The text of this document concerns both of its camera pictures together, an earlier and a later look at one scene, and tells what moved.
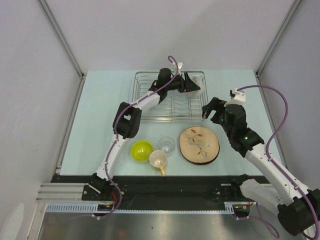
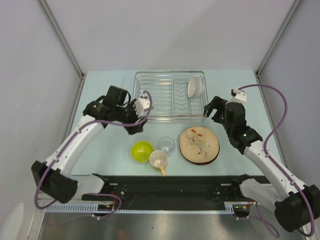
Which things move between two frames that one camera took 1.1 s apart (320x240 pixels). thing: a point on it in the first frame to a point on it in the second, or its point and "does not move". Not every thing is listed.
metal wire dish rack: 189,106 does not move
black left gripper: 186,85 to 132,130
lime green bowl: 142,151 does not move
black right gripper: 216,104 does not move
